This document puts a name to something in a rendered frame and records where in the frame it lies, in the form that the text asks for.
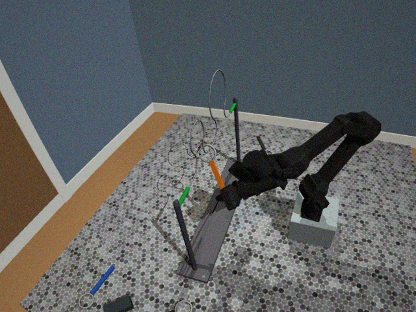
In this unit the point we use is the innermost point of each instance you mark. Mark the dark grey ring with blue handle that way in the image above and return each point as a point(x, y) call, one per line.
point(92, 292)

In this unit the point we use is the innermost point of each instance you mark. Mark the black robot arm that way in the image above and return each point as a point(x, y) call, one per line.
point(273, 170)

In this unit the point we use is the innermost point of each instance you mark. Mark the orange handle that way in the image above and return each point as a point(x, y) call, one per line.
point(213, 167)

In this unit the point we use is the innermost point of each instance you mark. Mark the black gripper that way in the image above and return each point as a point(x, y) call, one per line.
point(235, 192)

